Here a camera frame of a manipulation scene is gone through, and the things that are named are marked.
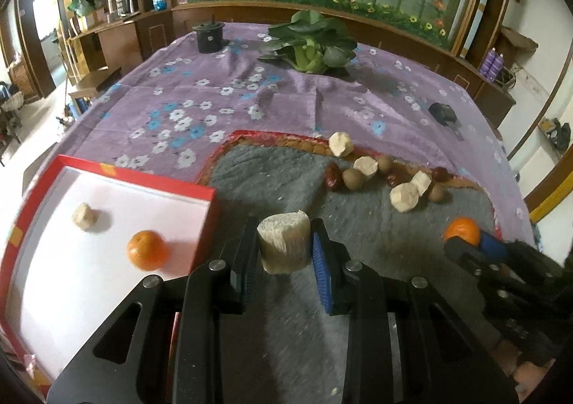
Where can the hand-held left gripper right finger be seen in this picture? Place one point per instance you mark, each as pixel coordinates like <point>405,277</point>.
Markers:
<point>320,270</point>

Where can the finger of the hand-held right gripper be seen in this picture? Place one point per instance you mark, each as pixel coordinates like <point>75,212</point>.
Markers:
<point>494,246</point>
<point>465,256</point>

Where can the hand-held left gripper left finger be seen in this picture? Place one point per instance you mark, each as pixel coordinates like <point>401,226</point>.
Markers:
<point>250,261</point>

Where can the orange tangerine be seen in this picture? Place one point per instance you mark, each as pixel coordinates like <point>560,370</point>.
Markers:
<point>461,228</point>
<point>147,250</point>

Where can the pale sugarcane piece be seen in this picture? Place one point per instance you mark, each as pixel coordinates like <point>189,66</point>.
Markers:
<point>365,168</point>
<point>421,182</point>
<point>404,197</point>
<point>85,217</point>
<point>284,244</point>
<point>341,144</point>

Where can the brown longan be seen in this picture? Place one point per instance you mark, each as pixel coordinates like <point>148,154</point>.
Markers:
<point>352,179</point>
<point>437,193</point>
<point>385,165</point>

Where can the red date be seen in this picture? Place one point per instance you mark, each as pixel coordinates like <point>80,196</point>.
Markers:
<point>395,178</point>
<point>439,173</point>
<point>332,176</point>

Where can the red box with white interior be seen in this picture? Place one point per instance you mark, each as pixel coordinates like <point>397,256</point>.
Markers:
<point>67,292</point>

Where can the grey mat with red border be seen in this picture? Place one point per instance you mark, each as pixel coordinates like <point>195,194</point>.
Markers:
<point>277,180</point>

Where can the black belt buckle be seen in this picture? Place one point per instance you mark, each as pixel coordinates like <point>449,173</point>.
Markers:
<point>442,112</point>

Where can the purple floral tablecloth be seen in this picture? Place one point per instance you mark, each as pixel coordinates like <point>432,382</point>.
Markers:
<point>277,108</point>

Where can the purple bottle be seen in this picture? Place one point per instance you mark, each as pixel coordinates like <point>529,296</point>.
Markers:
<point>485,63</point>
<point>498,65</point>

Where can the black cylindrical holder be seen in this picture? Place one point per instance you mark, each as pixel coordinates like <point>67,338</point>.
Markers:
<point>208,37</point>

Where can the green bok choy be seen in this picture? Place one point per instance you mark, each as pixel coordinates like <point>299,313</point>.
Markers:
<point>309,39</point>

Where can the wooden stool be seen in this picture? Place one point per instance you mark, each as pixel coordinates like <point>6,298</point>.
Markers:
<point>94,79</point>

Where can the wooden side cabinet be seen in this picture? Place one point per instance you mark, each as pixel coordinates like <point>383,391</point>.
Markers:
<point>121,39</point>

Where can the green plastic bag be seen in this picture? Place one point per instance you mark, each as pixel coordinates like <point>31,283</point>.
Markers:
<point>80,7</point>

